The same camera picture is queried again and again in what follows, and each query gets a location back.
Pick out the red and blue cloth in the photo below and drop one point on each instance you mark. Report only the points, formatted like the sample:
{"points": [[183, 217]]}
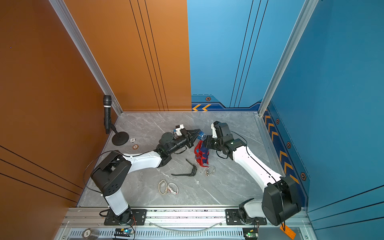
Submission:
{"points": [[201, 154]]}

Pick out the orange toy brick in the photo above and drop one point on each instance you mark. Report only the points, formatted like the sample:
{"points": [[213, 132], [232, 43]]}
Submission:
{"points": [[289, 232]]}

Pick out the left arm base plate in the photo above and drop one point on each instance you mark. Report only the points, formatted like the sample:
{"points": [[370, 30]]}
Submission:
{"points": [[138, 216]]}

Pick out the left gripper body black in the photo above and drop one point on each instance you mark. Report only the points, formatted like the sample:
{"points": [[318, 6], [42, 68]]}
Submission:
{"points": [[182, 142]]}

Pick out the beige band watch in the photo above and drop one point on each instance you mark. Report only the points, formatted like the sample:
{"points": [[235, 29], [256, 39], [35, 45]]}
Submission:
{"points": [[163, 187]]}

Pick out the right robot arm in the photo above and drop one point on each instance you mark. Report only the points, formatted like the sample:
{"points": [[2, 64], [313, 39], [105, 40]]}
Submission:
{"points": [[281, 199]]}

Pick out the green circuit board right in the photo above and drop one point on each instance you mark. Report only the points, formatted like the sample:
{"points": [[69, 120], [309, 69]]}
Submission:
{"points": [[250, 234]]}

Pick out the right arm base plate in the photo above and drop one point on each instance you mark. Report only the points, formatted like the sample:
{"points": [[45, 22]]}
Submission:
{"points": [[240, 217]]}

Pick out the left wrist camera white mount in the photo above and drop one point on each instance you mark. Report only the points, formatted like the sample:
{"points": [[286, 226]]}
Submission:
{"points": [[179, 129]]}

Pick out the pink white watch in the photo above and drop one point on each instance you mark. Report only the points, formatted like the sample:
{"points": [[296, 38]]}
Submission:
{"points": [[173, 188]]}

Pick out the black microphone on stand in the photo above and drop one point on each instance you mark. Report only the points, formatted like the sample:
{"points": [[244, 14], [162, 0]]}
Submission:
{"points": [[119, 138]]}

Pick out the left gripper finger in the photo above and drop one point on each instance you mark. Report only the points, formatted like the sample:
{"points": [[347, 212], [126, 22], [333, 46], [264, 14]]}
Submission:
{"points": [[193, 138], [195, 132]]}

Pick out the green circuit board left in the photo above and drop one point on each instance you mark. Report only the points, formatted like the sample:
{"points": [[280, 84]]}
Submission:
{"points": [[123, 234]]}

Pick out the silver tape roll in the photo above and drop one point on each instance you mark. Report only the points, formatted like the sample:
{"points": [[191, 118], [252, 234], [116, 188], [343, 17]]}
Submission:
{"points": [[90, 234]]}

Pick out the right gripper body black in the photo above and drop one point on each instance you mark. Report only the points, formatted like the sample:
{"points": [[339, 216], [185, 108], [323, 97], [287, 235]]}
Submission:
{"points": [[215, 143]]}

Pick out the green circuit board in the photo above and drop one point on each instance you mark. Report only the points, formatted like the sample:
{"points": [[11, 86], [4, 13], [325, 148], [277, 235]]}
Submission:
{"points": [[250, 234], [123, 234]]}

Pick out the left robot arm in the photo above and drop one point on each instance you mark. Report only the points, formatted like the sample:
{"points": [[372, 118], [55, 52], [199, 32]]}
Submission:
{"points": [[111, 173]]}

